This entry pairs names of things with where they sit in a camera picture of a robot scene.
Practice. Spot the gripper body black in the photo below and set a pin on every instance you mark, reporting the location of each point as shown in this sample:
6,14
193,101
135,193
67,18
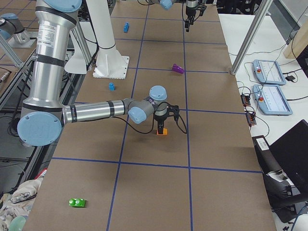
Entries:
159,118
190,11

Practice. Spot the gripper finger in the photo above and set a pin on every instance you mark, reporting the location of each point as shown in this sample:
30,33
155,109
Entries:
187,25
160,126

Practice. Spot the orange trapezoid block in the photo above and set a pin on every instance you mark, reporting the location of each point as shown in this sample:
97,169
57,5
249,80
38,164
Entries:
162,132

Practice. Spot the purple trapezoid block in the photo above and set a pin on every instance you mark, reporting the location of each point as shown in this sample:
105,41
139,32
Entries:
178,69

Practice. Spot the blue block far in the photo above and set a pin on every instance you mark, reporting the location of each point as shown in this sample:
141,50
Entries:
126,27

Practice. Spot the teach pendant far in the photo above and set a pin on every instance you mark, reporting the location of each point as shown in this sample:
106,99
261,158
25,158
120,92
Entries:
268,72

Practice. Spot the teach pendant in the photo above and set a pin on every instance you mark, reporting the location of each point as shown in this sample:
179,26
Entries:
271,100
268,72

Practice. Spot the teach pendant near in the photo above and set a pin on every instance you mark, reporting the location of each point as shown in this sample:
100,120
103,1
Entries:
271,100

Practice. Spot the green block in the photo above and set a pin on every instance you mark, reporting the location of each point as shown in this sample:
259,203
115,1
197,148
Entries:
77,202

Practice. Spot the black laptop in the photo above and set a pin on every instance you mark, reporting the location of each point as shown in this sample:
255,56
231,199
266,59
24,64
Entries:
291,153

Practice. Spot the crumpled cloth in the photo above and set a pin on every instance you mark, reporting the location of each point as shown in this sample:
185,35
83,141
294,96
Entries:
20,203

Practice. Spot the blue block near pedestal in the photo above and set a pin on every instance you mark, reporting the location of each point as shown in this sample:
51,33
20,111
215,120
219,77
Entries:
111,86

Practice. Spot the aluminium frame post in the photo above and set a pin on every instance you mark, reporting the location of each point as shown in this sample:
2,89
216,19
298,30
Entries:
256,23

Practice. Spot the white camera pedestal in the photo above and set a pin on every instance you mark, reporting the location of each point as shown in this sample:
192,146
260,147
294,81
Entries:
110,63

